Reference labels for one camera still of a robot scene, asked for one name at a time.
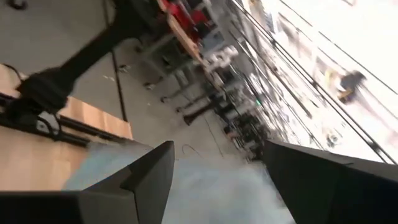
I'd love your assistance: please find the background wooden workbench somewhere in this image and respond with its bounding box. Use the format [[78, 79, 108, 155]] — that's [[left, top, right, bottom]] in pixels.
[[157, 0, 224, 91]]

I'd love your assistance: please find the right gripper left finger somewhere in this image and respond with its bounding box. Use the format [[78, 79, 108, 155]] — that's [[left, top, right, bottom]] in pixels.
[[0, 140, 175, 224]]

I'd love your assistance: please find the light blue plastic bag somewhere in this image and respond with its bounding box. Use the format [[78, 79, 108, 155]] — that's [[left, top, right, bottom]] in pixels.
[[62, 141, 296, 224]]

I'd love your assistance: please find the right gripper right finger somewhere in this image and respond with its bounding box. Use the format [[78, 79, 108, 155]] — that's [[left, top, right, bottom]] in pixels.
[[262, 139, 398, 224]]

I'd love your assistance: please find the red background furniture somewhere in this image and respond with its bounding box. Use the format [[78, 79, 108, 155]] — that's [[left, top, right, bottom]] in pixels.
[[163, 0, 209, 41]]

